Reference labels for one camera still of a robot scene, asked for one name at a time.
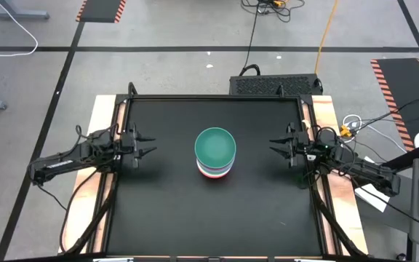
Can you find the black table clamp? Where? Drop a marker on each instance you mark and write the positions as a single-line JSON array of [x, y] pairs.
[[132, 84]]

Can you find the black table edge frame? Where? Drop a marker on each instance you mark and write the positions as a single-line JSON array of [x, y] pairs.
[[213, 97]]

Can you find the turquoise ribbed bowl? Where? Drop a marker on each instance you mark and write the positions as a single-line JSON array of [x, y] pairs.
[[216, 172]]

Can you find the wooden base board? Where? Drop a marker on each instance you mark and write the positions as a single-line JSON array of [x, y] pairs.
[[102, 109], [326, 109]]

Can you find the black diagonal frame brace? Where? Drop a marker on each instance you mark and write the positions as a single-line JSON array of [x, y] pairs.
[[92, 217], [335, 218]]

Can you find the white ribbed bowl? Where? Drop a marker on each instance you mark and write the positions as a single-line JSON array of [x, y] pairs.
[[198, 164]]

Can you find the black perforated computer case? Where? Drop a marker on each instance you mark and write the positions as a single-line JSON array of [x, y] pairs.
[[275, 85]]

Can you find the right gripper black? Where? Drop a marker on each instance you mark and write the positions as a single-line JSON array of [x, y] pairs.
[[300, 147]]

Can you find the black hazard striped mat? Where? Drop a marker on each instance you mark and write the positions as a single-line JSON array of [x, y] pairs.
[[102, 9], [406, 91]]

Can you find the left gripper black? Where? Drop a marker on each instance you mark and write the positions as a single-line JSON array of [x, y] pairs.
[[127, 147]]

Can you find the coral red ribbed bowl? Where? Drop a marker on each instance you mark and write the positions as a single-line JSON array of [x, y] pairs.
[[215, 177]]

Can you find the dark green ribbed bowl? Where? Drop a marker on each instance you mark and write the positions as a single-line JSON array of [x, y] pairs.
[[215, 147]]

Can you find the magenta pink ribbed bowl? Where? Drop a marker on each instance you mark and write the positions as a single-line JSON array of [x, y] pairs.
[[213, 169]]

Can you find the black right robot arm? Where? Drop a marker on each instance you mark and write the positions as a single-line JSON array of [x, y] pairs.
[[362, 171]]

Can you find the yellow plug connector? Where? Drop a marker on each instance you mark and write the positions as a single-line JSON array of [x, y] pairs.
[[346, 131]]

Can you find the black frame cross bar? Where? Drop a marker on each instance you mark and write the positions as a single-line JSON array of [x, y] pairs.
[[158, 259]]

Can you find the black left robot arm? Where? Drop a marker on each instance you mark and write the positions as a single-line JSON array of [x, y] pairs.
[[60, 163]]

